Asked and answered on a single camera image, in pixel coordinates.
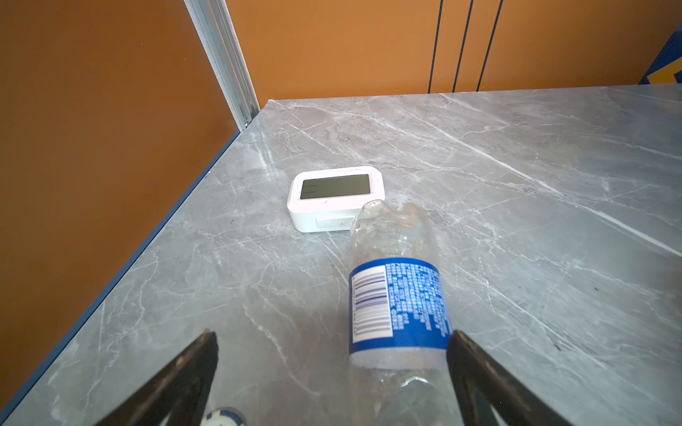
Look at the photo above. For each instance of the blue white poker chip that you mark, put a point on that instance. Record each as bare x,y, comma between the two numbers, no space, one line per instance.
223,417

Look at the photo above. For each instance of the clear bottle blue label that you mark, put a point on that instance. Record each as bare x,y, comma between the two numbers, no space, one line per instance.
399,321

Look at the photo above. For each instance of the white digital clock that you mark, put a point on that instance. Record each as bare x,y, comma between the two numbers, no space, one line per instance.
331,200

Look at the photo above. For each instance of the aluminium corner post left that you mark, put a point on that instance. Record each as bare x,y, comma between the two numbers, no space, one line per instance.
215,28

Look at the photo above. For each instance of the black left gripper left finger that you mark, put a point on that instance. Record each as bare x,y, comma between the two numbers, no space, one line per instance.
178,393

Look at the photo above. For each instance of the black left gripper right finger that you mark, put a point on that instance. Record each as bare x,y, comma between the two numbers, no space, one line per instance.
486,391

